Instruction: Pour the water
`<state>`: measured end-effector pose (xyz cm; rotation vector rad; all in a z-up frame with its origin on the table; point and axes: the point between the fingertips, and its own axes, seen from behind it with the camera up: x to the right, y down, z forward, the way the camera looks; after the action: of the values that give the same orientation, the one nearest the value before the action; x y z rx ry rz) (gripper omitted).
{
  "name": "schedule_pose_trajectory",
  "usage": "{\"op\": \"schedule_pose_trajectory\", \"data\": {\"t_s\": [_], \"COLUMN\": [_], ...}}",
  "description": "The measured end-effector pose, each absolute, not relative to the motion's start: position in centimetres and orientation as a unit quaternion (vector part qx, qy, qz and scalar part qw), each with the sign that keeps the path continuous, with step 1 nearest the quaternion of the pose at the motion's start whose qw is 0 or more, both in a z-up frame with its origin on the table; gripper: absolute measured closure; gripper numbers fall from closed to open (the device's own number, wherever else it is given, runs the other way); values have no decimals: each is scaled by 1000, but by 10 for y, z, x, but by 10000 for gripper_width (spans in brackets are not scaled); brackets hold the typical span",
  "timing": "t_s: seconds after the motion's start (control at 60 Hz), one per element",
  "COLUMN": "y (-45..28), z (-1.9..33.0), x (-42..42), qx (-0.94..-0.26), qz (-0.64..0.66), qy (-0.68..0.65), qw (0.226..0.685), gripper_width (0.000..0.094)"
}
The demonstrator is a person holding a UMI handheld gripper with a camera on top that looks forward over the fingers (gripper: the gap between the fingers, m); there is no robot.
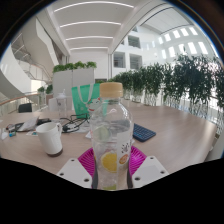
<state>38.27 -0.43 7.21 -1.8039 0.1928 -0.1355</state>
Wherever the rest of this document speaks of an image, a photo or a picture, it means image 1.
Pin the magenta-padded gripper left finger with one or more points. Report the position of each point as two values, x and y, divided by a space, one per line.
75 173

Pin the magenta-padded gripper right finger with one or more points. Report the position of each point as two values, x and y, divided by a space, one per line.
148 171

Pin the clear drink bottle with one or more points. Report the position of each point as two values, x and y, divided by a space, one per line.
111 133

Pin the dark blue keyboard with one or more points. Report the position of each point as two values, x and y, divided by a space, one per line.
143 132

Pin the white mug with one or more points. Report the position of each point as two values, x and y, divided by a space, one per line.
50 138

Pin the open white booklet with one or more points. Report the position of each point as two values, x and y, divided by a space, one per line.
29 124

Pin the clear shaker bottle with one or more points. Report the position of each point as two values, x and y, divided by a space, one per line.
61 105

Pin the green tote bag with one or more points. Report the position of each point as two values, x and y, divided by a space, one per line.
81 100

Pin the black chair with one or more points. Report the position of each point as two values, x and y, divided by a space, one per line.
25 107

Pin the small green railing planter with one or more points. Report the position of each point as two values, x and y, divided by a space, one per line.
45 89

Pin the tall white cabinet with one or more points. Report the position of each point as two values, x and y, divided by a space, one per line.
71 81

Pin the row of green potted trees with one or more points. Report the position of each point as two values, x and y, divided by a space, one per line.
173 80

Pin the green plants in cabinet planter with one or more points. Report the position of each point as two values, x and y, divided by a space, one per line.
73 66

